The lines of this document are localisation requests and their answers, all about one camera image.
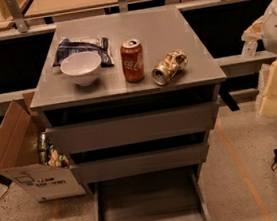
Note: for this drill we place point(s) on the crushed orange gold can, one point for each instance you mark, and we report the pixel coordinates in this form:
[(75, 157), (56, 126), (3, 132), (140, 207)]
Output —
[(165, 70)]

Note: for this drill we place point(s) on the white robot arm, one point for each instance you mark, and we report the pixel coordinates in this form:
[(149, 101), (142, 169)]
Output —
[(264, 29)]

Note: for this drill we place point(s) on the top grey drawer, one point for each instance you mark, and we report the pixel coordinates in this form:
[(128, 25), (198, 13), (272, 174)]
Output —
[(119, 131)]

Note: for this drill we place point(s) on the red coca-cola can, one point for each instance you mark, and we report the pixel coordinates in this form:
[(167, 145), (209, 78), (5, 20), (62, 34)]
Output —
[(132, 60)]

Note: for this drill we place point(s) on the middle grey drawer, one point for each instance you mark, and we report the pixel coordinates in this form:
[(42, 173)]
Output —
[(136, 164)]

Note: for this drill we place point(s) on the grey drawer cabinet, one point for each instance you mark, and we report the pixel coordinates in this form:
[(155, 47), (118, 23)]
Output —
[(61, 102)]

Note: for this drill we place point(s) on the open bottom grey drawer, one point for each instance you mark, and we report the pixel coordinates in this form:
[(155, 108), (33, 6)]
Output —
[(171, 195)]

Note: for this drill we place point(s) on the clear sanitizer bottle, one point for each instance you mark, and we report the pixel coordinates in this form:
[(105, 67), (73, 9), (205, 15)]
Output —
[(249, 49)]

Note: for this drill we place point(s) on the white bowl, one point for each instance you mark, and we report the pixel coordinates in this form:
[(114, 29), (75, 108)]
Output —
[(82, 68)]

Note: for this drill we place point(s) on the blue white snack bag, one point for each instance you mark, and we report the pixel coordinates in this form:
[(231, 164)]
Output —
[(66, 48)]

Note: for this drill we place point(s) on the cans inside cardboard box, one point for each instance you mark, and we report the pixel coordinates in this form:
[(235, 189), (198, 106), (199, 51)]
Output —
[(48, 154)]

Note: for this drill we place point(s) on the open cardboard box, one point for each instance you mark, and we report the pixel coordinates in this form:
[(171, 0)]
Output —
[(19, 162)]

